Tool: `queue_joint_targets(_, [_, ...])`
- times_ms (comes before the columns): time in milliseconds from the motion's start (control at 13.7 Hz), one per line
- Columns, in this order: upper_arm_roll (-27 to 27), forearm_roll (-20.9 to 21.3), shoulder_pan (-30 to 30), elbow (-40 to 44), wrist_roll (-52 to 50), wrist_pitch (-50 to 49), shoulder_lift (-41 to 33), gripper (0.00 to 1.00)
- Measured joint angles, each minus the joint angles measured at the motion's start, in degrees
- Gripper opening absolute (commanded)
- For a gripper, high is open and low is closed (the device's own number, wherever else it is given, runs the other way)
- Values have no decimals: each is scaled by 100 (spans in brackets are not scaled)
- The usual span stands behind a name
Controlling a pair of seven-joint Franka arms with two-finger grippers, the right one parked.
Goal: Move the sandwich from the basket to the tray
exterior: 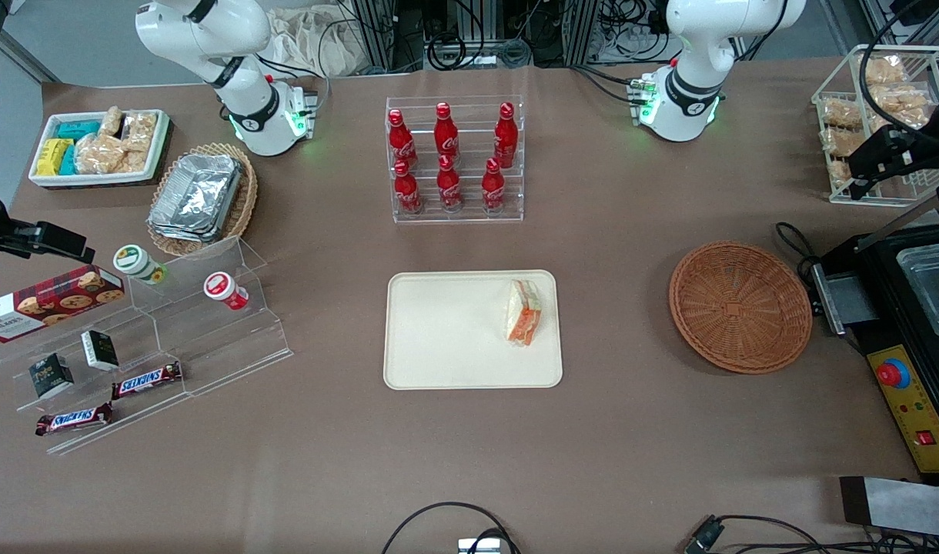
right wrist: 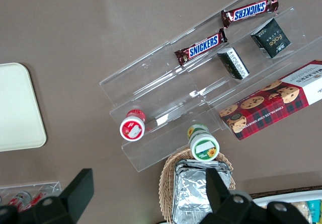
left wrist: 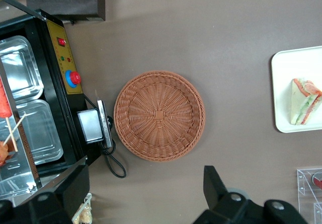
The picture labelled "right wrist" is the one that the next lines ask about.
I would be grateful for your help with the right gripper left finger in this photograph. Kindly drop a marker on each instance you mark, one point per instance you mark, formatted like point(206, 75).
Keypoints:
point(75, 196)

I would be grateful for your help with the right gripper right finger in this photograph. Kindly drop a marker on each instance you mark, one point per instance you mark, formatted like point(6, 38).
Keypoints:
point(219, 198)

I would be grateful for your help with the oval light wicker basket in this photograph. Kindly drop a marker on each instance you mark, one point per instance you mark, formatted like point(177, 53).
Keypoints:
point(166, 183)

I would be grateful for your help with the beige rectangular tray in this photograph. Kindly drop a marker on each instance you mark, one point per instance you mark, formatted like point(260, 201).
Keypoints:
point(17, 108)

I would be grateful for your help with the clear acrylic bottle rack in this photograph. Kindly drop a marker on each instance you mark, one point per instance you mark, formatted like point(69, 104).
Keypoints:
point(50, 187)

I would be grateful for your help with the stacked aluminium foil trays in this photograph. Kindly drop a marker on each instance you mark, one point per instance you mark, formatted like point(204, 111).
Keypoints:
point(191, 191)

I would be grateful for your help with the red cola bottle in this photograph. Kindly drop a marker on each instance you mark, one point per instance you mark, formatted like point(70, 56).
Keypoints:
point(21, 198)
point(39, 199)

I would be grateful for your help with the green lid yogurt cup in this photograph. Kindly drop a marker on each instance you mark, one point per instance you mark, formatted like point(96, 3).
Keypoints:
point(204, 148)

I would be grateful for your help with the white rectangular snack bin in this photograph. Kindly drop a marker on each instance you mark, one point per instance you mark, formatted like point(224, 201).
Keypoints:
point(289, 196)

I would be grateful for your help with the clear bag of crackers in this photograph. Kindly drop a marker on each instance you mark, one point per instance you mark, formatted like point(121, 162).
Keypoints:
point(303, 207)

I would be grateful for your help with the red lid yogurt cup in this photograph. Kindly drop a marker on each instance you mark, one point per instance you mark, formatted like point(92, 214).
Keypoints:
point(132, 129)

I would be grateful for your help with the teal snack packet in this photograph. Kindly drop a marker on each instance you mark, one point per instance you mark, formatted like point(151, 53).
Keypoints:
point(314, 209)

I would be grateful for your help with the red tartan cookie box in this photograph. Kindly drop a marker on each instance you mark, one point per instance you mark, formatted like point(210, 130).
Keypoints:
point(264, 108)

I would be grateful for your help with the clear acrylic step shelf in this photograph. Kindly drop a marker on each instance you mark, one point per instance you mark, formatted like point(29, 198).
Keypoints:
point(151, 95)
point(299, 58)

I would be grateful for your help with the black box white label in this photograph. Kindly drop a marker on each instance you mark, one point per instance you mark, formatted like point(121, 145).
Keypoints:
point(234, 64)

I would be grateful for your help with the brown Snickers bar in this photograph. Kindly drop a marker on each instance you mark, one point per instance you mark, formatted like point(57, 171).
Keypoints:
point(202, 47)
point(250, 10)

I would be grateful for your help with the black box gold print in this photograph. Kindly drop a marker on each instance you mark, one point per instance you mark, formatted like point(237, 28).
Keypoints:
point(273, 39)

